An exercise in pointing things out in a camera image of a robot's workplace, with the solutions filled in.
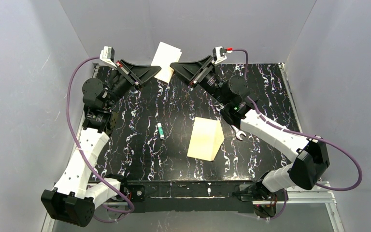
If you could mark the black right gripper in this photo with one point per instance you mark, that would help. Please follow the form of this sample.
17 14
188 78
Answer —
203 71

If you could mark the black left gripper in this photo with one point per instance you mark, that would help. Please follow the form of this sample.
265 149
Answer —
127 73

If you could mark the brown letter paper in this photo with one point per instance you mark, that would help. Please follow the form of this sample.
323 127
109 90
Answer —
164 56

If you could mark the cream envelope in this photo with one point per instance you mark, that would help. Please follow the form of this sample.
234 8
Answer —
206 138

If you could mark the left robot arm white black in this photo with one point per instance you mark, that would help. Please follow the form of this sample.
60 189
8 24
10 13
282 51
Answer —
81 189

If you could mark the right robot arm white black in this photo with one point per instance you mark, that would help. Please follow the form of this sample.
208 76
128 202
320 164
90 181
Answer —
308 156

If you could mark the silver wrench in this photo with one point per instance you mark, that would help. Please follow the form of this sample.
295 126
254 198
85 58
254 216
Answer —
239 134

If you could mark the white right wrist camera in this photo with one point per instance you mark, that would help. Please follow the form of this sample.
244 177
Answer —
219 55

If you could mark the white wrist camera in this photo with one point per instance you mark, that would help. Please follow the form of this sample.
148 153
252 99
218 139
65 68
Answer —
107 56
219 55

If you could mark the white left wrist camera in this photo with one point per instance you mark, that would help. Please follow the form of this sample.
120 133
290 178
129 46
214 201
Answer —
107 56

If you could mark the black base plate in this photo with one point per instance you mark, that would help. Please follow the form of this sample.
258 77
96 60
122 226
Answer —
200 205

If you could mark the aluminium front rail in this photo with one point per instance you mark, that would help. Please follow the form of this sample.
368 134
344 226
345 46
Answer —
268 195

